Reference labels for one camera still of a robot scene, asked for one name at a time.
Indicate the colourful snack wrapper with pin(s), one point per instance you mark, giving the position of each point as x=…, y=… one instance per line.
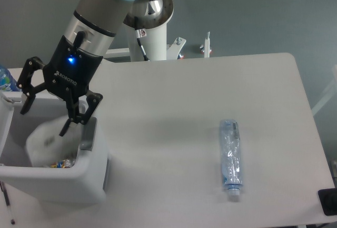
x=67, y=163

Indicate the white plastic trash can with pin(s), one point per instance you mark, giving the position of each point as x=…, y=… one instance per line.
x=82, y=183

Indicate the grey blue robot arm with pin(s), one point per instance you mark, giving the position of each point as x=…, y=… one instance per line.
x=90, y=33

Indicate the black pen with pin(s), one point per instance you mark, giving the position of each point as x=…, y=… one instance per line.
x=7, y=202

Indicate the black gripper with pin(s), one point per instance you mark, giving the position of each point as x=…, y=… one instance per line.
x=71, y=72

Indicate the crushed clear plastic bottle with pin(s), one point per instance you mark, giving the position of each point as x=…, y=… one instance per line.
x=230, y=150

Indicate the black device at edge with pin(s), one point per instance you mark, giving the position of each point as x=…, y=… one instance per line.
x=327, y=199

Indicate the blue labelled drink bottle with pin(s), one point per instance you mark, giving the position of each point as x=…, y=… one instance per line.
x=8, y=83

